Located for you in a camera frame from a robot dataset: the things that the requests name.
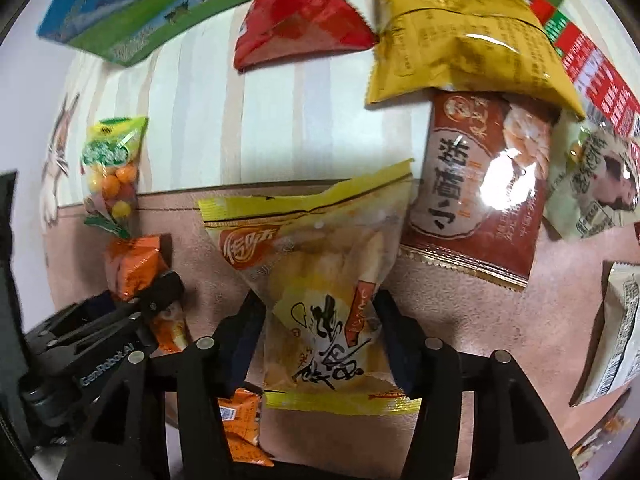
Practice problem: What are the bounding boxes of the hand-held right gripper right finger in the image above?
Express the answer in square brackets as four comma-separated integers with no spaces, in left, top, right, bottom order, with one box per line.
[372,290,583,480]

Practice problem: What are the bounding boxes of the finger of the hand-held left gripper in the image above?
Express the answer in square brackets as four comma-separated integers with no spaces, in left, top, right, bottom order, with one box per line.
[75,291,119,319]
[133,270,186,320]

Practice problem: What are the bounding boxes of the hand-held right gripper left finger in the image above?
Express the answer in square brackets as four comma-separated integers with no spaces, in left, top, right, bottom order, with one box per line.
[57,292,273,480]

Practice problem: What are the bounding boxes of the orange snack packet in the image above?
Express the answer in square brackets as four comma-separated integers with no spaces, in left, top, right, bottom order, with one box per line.
[217,387,276,468]
[102,234,193,353]

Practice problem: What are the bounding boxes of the clear yellow biscuit packet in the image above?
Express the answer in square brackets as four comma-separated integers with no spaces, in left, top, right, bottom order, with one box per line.
[197,159,423,417]

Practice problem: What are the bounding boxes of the brown biscuit packet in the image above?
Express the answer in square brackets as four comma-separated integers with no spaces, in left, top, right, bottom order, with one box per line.
[400,91,561,292]

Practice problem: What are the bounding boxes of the white snack packet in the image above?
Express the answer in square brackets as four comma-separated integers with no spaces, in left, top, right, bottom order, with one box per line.
[570,260,640,408]

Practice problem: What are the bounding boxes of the yellow crinkled snack packet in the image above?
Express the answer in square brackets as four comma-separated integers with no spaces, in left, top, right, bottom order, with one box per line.
[365,0,586,121]

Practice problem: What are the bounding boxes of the red green snack packet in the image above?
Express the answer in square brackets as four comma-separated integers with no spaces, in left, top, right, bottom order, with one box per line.
[530,0,640,138]

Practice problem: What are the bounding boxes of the colourful candy ball bag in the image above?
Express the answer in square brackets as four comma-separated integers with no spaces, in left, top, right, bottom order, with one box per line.
[81,116,150,240]

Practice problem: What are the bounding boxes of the striped white quilt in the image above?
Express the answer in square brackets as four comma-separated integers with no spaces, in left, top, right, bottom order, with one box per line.
[40,0,640,480]

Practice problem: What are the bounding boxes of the orange printed packet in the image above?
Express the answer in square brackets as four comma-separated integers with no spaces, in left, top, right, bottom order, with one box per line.
[570,400,636,471]

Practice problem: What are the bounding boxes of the pale packet with face print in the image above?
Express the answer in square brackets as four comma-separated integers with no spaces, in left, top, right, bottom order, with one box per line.
[542,110,640,241]

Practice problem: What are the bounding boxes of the blue green printed carton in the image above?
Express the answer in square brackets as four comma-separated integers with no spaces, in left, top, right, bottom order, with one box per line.
[37,0,576,67]

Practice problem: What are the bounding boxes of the red triangular snack packet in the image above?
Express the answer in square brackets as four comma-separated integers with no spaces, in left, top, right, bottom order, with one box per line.
[233,0,376,72]

